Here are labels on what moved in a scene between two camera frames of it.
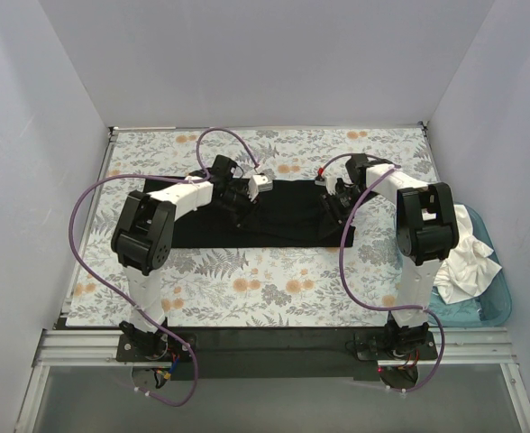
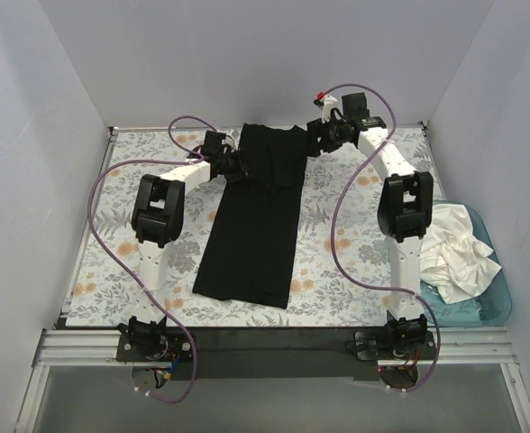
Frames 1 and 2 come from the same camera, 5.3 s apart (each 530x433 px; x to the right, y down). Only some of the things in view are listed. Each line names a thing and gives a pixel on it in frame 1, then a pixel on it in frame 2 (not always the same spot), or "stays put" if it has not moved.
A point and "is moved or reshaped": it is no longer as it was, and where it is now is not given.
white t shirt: [468, 270] stays put
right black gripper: [334, 204] to [315, 136]
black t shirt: [289, 216] is moved or reshaped
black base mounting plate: [356, 352] stays put
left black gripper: [245, 205] to [239, 165]
